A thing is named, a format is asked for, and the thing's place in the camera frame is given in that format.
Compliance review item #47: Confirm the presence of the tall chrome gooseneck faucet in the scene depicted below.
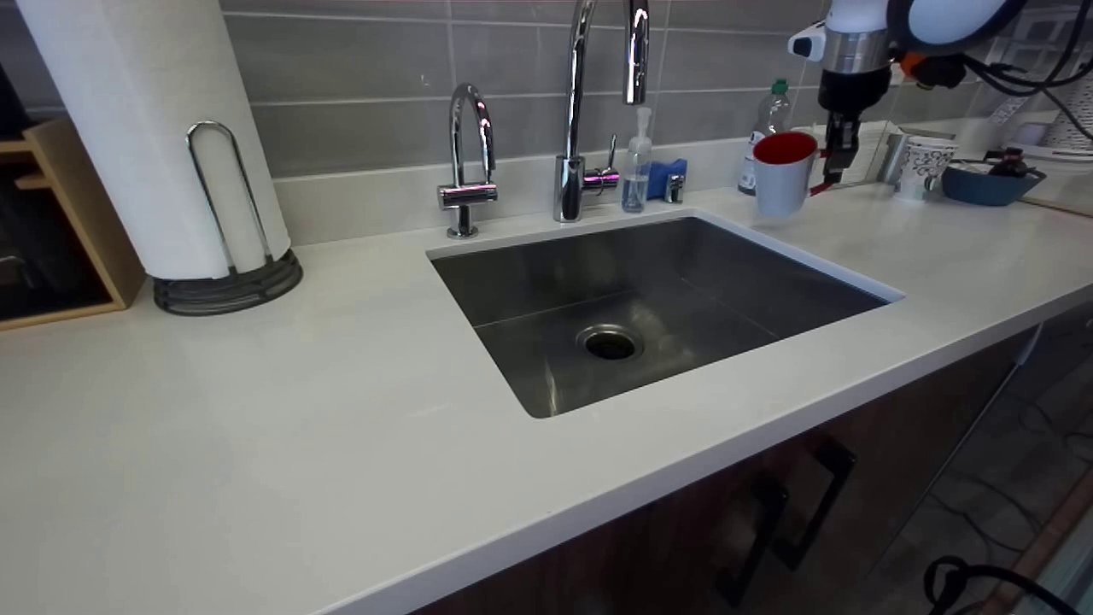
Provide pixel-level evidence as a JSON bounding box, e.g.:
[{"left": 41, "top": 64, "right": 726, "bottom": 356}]
[{"left": 549, "top": 0, "right": 657, "bottom": 227}]

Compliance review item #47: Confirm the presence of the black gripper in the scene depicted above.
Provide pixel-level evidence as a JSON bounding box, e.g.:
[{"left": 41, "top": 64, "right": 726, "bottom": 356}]
[{"left": 817, "top": 64, "right": 892, "bottom": 191}]

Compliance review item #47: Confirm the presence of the stainless steel sink basin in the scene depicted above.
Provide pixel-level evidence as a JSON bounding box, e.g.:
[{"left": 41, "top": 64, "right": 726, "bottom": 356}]
[{"left": 423, "top": 208, "right": 905, "bottom": 424}]

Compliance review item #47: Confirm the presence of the clear soap pump bottle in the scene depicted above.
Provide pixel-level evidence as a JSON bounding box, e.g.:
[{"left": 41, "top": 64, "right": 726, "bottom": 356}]
[{"left": 620, "top": 102, "right": 661, "bottom": 215}]

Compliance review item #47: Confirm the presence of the black cabinet handle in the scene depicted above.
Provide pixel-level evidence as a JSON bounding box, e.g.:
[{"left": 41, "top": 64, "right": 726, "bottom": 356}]
[
  {"left": 772, "top": 435, "right": 858, "bottom": 576},
  {"left": 715, "top": 469, "right": 793, "bottom": 611}
]

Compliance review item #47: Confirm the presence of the white mug red handle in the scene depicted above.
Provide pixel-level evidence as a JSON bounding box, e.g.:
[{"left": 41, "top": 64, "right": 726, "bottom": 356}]
[{"left": 748, "top": 129, "right": 846, "bottom": 227}]

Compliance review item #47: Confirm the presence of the clear bottle green cap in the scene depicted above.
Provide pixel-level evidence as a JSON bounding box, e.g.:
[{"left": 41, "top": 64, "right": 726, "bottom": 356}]
[{"left": 734, "top": 76, "right": 800, "bottom": 197}]

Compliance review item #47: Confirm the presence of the black wire towel holder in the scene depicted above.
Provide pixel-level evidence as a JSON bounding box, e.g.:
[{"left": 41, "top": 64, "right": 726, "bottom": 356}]
[{"left": 152, "top": 117, "right": 307, "bottom": 320}]

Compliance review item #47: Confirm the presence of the wooden box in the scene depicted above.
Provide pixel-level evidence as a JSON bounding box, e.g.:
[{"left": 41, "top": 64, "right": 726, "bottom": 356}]
[{"left": 0, "top": 117, "right": 147, "bottom": 334}]

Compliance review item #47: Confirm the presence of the small chrome water tap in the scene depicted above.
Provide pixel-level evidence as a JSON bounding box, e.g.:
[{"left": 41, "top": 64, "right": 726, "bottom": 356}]
[{"left": 435, "top": 79, "right": 502, "bottom": 242}]

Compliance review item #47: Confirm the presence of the black floor cable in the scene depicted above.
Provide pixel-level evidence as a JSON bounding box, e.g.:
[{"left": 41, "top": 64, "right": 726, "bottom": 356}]
[{"left": 920, "top": 553, "right": 1084, "bottom": 615}]

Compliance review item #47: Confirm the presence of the blue bowl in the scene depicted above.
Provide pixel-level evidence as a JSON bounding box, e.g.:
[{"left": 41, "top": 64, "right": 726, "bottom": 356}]
[{"left": 940, "top": 158, "right": 1049, "bottom": 212}]

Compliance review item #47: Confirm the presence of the blue sponge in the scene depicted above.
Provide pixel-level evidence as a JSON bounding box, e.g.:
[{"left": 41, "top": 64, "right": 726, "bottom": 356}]
[{"left": 645, "top": 155, "right": 691, "bottom": 208}]

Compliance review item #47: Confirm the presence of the white paper towel roll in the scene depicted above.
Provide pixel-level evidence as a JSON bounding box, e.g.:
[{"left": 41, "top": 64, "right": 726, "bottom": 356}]
[{"left": 13, "top": 0, "right": 295, "bottom": 284}]

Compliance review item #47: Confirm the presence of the round sink drain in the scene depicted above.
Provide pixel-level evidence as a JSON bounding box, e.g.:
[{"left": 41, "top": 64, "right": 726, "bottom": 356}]
[{"left": 572, "top": 318, "right": 645, "bottom": 365}]

